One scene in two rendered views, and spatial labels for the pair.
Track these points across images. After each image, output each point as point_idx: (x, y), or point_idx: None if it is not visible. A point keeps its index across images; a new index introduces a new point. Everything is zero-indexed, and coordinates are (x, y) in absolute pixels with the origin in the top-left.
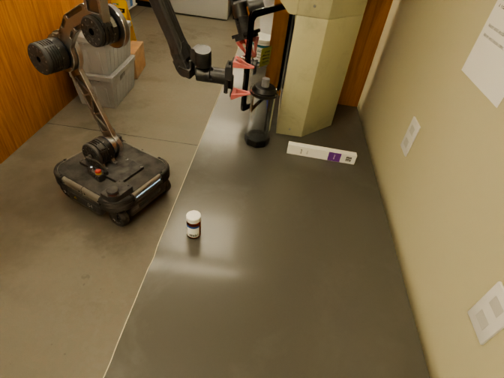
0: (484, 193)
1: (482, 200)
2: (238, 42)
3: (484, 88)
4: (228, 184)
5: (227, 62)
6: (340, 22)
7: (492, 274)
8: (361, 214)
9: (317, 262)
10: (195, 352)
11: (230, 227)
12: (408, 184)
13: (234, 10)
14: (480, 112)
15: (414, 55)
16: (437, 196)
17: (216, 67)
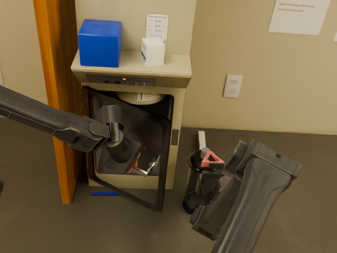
0: (334, 66)
1: (334, 70)
2: (132, 167)
3: (300, 31)
4: (279, 224)
5: (212, 172)
6: None
7: None
8: (264, 142)
9: (324, 168)
10: None
11: (327, 217)
12: (256, 106)
13: (122, 145)
14: (304, 41)
15: None
16: (295, 90)
17: (211, 188)
